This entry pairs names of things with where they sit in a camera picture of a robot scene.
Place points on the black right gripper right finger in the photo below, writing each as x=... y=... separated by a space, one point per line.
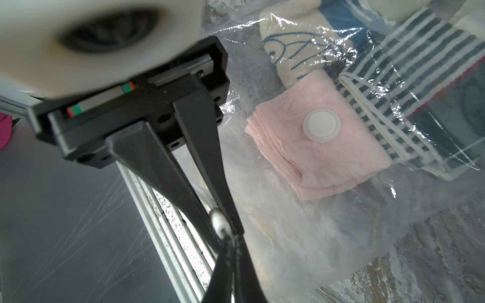
x=247 y=287

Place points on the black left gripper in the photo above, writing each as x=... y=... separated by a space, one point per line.
x=187 y=91

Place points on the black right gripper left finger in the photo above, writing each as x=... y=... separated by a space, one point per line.
x=220 y=286

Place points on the pink towel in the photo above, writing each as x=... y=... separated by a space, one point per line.
x=315 y=170

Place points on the cream and teal towel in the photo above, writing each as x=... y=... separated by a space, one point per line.
x=302 y=36

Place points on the clear plastic vacuum bag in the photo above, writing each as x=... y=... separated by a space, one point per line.
x=401 y=236

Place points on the green striped towel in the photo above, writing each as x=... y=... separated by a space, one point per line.
x=420 y=91

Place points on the white round bag valve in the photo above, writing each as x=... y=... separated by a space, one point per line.
x=322 y=125

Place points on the aluminium front rail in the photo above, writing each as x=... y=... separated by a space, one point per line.
x=70 y=233

